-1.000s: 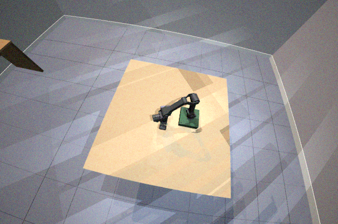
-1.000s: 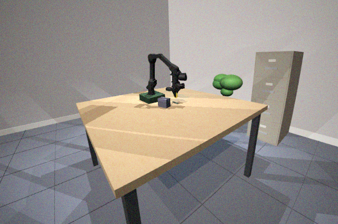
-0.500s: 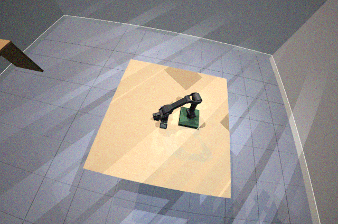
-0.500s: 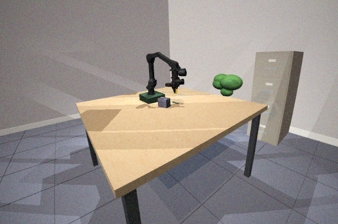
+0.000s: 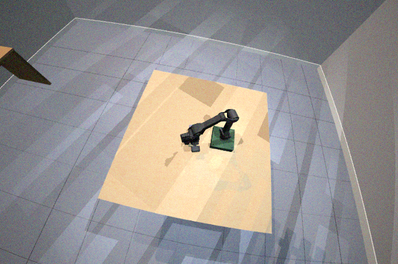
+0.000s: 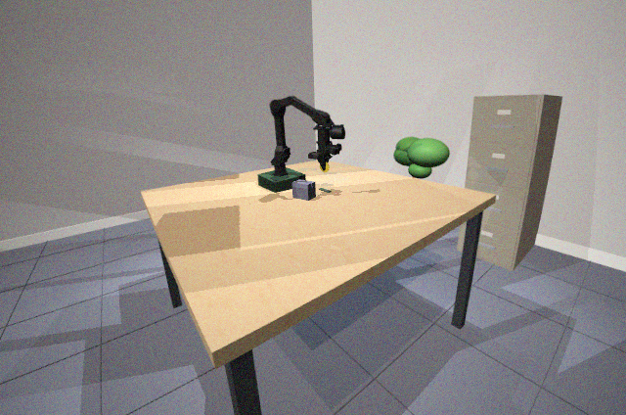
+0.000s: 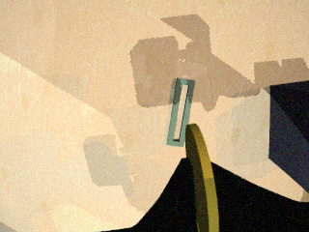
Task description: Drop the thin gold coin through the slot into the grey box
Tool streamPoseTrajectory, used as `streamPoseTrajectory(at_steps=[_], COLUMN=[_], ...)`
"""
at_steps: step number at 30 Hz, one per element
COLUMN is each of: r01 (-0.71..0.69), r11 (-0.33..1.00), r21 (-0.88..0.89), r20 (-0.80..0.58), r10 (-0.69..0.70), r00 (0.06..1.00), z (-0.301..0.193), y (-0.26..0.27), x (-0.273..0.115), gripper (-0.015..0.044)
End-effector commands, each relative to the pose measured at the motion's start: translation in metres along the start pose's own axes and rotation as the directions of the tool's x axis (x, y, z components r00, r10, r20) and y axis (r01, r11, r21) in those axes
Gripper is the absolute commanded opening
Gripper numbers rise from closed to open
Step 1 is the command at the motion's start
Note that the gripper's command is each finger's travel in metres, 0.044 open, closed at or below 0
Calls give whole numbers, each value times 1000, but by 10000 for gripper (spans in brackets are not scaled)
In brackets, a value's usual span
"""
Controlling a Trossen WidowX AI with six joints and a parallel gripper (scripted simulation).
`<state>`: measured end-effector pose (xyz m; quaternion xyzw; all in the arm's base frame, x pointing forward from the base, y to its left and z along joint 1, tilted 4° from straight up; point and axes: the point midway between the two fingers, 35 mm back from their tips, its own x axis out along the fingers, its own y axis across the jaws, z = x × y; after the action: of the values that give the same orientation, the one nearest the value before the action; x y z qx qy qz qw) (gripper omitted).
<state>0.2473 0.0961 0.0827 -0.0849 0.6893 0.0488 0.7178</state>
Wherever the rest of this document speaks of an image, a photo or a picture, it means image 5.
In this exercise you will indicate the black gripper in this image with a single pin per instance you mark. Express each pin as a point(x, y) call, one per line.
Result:
point(195, 149)

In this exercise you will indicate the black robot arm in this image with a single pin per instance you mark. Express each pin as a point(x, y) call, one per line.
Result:
point(197, 129)

